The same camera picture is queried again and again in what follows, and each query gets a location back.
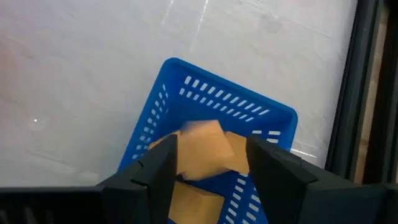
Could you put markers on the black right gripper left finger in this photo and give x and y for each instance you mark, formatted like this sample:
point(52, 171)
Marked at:
point(152, 186)

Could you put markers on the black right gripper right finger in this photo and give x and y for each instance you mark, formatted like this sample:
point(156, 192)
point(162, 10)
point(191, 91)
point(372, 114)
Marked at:
point(280, 186)

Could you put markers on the black table frame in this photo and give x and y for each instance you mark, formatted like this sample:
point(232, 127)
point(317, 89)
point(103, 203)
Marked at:
point(348, 93)

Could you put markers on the blue plastic basket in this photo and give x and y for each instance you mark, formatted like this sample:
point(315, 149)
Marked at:
point(199, 115)

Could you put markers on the orange block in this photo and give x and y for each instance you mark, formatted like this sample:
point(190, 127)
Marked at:
point(202, 149)
point(196, 205)
point(239, 152)

